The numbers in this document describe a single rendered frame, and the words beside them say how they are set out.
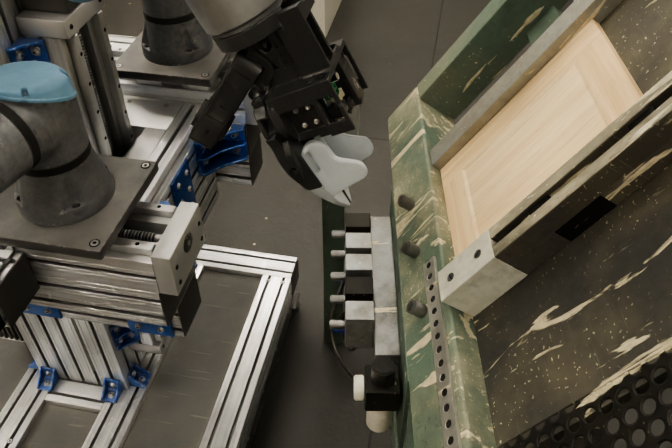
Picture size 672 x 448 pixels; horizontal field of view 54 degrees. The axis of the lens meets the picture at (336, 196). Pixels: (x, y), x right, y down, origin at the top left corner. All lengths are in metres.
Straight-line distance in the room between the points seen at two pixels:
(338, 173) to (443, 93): 0.97
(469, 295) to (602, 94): 0.38
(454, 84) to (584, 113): 0.49
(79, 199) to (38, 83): 0.20
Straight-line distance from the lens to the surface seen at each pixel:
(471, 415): 1.00
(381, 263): 1.38
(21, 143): 0.99
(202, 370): 1.89
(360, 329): 1.28
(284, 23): 0.54
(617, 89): 1.10
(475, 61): 1.53
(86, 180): 1.09
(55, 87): 1.01
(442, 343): 1.07
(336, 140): 0.64
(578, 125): 1.12
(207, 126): 0.61
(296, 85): 0.56
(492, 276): 1.05
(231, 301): 2.02
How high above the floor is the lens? 1.75
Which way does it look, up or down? 41 degrees down
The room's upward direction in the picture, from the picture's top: straight up
